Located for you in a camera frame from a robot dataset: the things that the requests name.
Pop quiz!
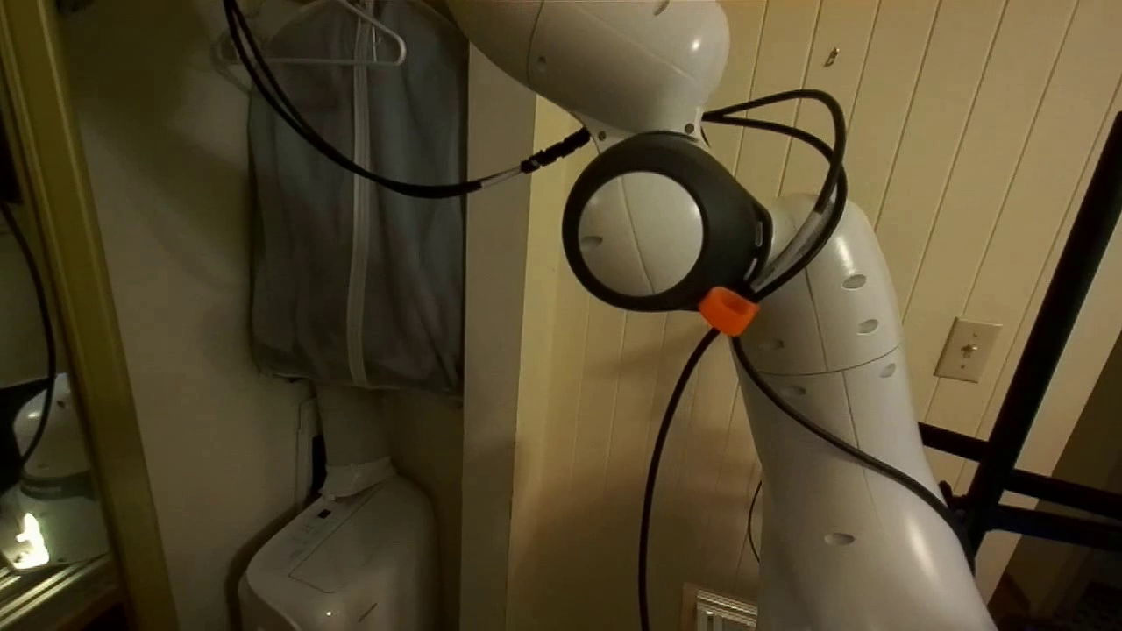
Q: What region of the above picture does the white plastic hanger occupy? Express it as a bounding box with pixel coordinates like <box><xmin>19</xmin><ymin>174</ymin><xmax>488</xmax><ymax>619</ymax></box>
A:
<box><xmin>264</xmin><ymin>0</ymin><xmax>415</xmax><ymax>69</ymax></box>

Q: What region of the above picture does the gray garment bag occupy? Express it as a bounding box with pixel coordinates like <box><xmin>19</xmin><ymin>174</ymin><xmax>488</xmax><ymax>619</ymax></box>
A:
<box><xmin>247</xmin><ymin>0</ymin><xmax>470</xmax><ymax>400</ymax></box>

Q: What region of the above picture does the white floor vent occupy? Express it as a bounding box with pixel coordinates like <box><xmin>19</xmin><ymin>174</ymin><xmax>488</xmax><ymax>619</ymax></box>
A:
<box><xmin>690</xmin><ymin>584</ymin><xmax>765</xmax><ymax>631</ymax></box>

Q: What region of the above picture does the white humidifier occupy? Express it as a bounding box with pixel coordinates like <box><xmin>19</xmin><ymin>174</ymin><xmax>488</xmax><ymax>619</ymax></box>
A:
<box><xmin>9</xmin><ymin>371</ymin><xmax>94</xmax><ymax>492</ymax></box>

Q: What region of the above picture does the orange cable clip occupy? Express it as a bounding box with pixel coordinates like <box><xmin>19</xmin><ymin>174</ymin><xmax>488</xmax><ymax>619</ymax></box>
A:
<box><xmin>696</xmin><ymin>284</ymin><xmax>765</xmax><ymax>340</ymax></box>

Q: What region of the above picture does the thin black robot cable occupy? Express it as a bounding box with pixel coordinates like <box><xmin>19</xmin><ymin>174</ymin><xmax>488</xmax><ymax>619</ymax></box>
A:
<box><xmin>635</xmin><ymin>84</ymin><xmax>966</xmax><ymax>631</ymax></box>

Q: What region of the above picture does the white appliance hose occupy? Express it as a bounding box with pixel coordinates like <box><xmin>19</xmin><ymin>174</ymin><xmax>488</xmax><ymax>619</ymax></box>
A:
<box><xmin>308</xmin><ymin>382</ymin><xmax>398</xmax><ymax>500</ymax></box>

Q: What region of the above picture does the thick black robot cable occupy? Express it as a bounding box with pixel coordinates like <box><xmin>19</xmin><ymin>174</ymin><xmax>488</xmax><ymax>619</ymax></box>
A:
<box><xmin>219</xmin><ymin>0</ymin><xmax>597</xmax><ymax>203</ymax></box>

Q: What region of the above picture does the beige wall outlet plate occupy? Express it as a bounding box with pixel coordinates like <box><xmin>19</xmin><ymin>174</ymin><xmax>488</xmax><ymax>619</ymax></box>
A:
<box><xmin>934</xmin><ymin>313</ymin><xmax>1006</xmax><ymax>385</ymax></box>

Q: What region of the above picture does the closet door frame post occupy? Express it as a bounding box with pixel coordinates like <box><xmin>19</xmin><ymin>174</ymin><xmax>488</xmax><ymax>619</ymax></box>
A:
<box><xmin>0</xmin><ymin>0</ymin><xmax>181</xmax><ymax>631</ymax></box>

